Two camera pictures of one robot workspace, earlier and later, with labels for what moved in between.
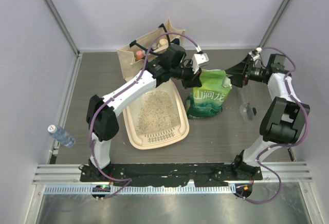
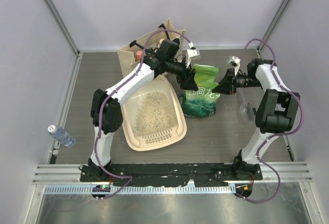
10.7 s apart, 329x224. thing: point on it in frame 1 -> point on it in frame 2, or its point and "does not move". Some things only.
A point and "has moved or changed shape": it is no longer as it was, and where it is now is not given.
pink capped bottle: x=139 y=55 does not move
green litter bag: x=208 y=98 has moved or changed shape
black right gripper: x=239 y=72 -> x=225 y=86
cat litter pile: x=156 y=112 does not move
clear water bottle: x=61 y=135 does not move
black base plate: x=212 y=174 does not move
